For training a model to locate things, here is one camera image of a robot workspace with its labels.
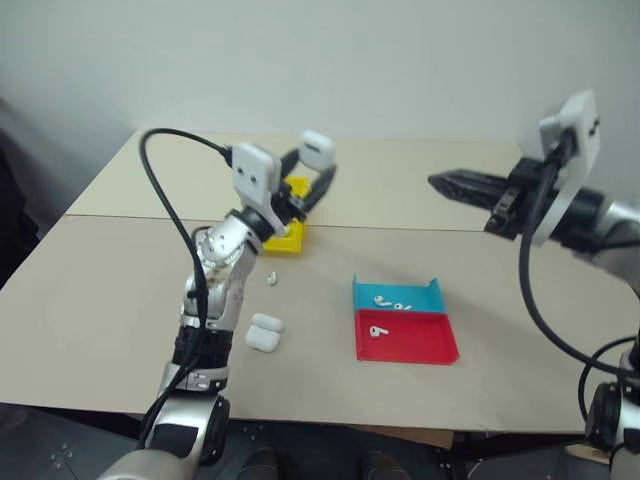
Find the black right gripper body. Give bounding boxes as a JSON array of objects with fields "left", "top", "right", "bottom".
[{"left": 483, "top": 156, "right": 552, "bottom": 243}]

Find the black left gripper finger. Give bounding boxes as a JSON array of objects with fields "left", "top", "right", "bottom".
[
  {"left": 297, "top": 164, "right": 340, "bottom": 222},
  {"left": 278, "top": 146, "right": 306, "bottom": 180}
]

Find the white earbud case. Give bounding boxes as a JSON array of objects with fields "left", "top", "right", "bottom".
[
  {"left": 298, "top": 130, "right": 337, "bottom": 172},
  {"left": 244, "top": 312, "right": 285, "bottom": 353}
]

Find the blue plastic tray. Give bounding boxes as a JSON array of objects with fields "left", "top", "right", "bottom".
[{"left": 351, "top": 273, "right": 448, "bottom": 317}]

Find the dark rounded shoe shape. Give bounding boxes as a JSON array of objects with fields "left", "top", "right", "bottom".
[
  {"left": 359, "top": 450, "right": 402, "bottom": 480},
  {"left": 239, "top": 445, "right": 282, "bottom": 480}
]

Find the yellow plastic bin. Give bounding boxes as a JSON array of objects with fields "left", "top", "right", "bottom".
[{"left": 261, "top": 175, "right": 314, "bottom": 257}]

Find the black table frame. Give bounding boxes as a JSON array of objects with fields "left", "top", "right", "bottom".
[{"left": 219, "top": 418, "right": 457, "bottom": 454}]

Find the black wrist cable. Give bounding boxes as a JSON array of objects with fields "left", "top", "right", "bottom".
[
  {"left": 517, "top": 127, "right": 640, "bottom": 386},
  {"left": 137, "top": 127, "right": 235, "bottom": 451}
]

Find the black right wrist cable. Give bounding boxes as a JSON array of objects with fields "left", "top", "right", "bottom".
[{"left": 517, "top": 127, "right": 640, "bottom": 386}]

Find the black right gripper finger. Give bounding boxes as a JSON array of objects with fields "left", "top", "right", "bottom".
[
  {"left": 429, "top": 181, "right": 509, "bottom": 215},
  {"left": 428, "top": 168, "right": 513, "bottom": 190}
]

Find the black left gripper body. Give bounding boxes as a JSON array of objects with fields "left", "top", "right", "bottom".
[{"left": 271, "top": 178, "right": 312, "bottom": 237}]

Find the red plastic tray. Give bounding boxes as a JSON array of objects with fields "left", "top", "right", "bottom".
[{"left": 354, "top": 309, "right": 462, "bottom": 367}]

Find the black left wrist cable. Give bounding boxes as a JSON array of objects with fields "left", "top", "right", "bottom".
[{"left": 137, "top": 127, "right": 235, "bottom": 451}]

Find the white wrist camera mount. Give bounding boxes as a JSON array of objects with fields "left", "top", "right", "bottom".
[
  {"left": 230, "top": 142, "right": 282, "bottom": 234},
  {"left": 529, "top": 90, "right": 600, "bottom": 247}
]

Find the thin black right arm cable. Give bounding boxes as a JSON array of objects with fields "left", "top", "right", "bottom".
[{"left": 578, "top": 336, "right": 640, "bottom": 437}]

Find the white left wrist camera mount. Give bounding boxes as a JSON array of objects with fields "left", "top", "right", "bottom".
[{"left": 230, "top": 142, "right": 282, "bottom": 234}]

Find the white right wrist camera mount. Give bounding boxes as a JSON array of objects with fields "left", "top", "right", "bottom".
[{"left": 529, "top": 90, "right": 600, "bottom": 247}]

